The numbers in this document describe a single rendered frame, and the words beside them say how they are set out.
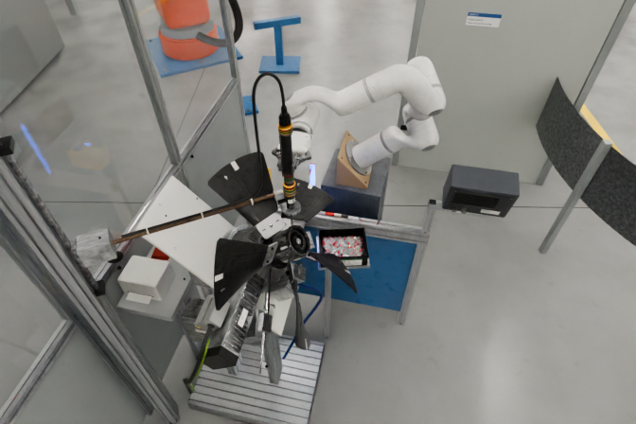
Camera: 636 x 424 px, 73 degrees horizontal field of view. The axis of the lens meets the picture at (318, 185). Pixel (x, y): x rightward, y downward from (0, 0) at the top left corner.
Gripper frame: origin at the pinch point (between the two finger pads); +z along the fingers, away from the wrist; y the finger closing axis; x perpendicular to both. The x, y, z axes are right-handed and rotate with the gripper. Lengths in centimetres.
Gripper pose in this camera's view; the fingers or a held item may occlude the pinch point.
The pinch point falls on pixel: (287, 165)
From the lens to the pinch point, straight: 138.6
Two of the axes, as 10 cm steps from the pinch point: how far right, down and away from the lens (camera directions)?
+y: -9.8, -1.4, 1.5
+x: 0.0, -7.2, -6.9
